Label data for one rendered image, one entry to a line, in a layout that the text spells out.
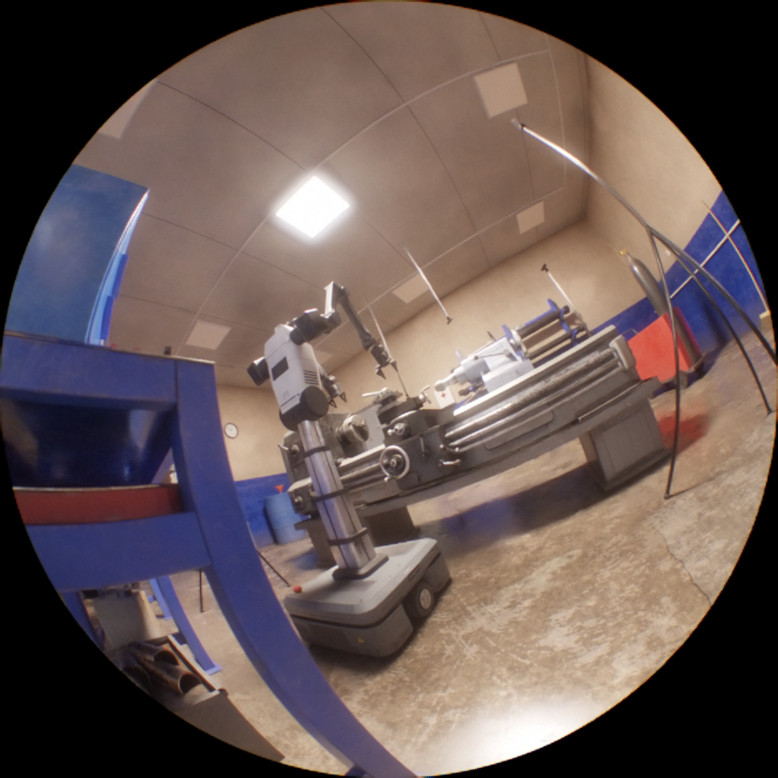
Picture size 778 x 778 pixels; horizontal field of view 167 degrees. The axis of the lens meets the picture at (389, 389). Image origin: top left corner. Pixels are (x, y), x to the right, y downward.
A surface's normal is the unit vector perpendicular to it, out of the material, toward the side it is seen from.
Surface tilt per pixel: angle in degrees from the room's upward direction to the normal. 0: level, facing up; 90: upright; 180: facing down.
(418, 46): 180
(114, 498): 90
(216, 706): 90
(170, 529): 90
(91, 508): 90
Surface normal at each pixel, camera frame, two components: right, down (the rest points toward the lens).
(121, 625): 0.66, -0.46
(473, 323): -0.50, -0.07
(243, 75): 0.36, 0.89
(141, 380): 0.79, -0.45
